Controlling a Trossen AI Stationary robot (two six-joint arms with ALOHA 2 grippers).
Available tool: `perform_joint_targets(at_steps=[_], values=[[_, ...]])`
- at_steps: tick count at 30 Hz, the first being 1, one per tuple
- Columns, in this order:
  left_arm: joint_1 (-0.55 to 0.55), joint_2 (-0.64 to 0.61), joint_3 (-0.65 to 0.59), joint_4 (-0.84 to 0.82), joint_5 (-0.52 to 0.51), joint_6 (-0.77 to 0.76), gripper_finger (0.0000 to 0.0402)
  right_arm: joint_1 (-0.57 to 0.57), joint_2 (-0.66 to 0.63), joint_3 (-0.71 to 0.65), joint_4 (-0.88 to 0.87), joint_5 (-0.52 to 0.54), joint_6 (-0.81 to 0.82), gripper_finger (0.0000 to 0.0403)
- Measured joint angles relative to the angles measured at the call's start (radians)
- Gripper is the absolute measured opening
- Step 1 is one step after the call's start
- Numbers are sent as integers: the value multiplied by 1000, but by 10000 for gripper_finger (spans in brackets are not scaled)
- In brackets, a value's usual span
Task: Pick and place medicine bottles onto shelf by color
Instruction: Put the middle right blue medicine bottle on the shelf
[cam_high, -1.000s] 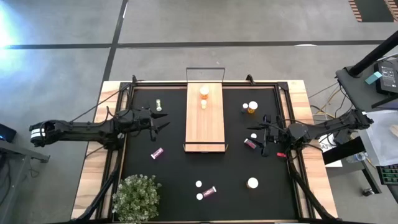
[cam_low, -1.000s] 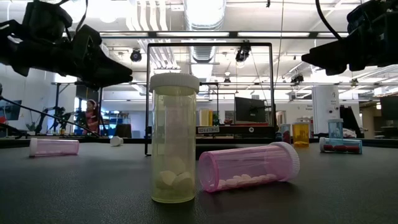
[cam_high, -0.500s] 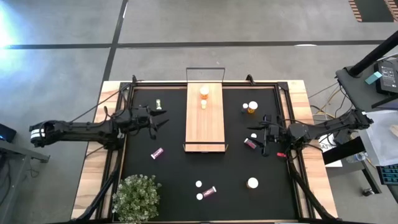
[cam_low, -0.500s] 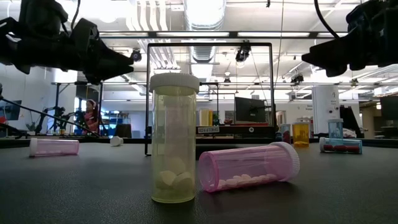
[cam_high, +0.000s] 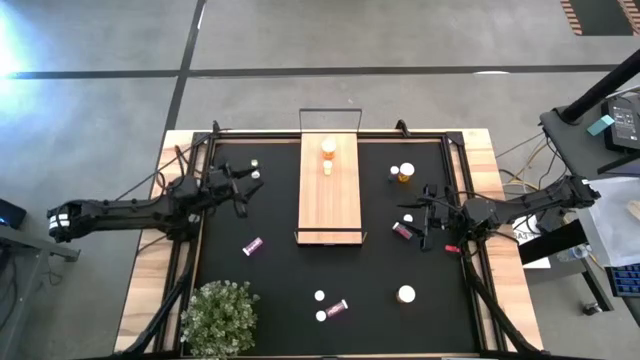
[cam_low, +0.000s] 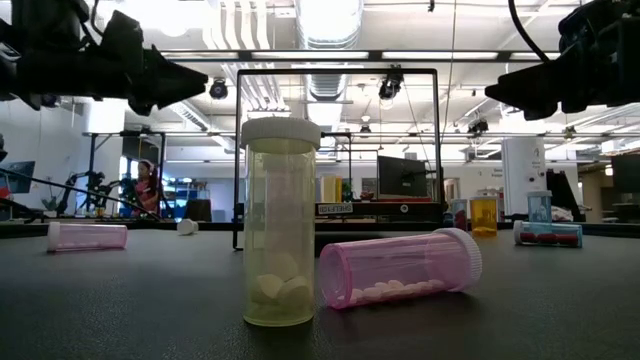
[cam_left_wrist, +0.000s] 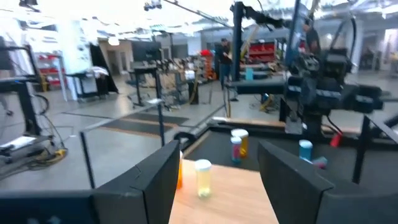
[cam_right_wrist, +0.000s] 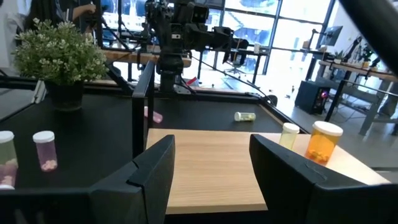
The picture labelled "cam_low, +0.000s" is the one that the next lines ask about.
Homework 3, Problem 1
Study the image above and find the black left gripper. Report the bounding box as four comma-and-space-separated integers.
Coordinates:
0, 45, 209, 117

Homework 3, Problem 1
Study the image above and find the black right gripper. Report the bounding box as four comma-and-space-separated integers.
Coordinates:
484, 47, 640, 122

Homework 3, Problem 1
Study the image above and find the pink medicine bottle white cap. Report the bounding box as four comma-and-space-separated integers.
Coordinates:
46, 221, 129, 254
317, 227, 484, 311

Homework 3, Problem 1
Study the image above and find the white shelf label sticker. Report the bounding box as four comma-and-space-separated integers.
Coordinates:
317, 201, 354, 216

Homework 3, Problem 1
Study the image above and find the white building column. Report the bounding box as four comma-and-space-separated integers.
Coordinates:
501, 136, 547, 217

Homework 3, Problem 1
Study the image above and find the person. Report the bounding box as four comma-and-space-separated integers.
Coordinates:
130, 158, 162, 217

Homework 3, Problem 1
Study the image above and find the black angled stand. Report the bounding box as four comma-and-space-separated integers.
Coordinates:
545, 168, 586, 223

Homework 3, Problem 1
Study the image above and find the black computer monitor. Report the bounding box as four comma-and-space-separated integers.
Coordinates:
610, 152, 640, 195
377, 155, 430, 199

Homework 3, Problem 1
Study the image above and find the small computer monitor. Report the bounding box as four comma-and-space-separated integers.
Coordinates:
0, 159, 37, 195

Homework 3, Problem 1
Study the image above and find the black table mat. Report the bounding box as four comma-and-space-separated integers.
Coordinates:
0, 228, 640, 360

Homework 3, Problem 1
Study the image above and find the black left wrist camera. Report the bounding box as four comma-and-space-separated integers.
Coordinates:
97, 8, 147, 71

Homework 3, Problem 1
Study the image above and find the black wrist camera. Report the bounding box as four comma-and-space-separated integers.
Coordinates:
558, 3, 614, 54
97, 8, 147, 71

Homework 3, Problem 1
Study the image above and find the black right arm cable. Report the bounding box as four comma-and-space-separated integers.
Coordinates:
507, 0, 554, 64

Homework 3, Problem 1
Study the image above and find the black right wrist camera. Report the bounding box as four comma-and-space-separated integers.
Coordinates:
558, 3, 614, 54

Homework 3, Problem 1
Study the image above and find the black background rig frame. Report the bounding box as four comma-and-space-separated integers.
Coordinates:
82, 129, 167, 219

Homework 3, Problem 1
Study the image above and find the black aluminium rig frame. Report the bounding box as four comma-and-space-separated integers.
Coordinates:
0, 219, 640, 240

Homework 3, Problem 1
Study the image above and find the silver ceiling air duct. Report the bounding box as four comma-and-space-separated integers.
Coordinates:
294, 0, 365, 101

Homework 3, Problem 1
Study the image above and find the wooden shelf black metal frame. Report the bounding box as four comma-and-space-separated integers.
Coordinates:
231, 67, 446, 252

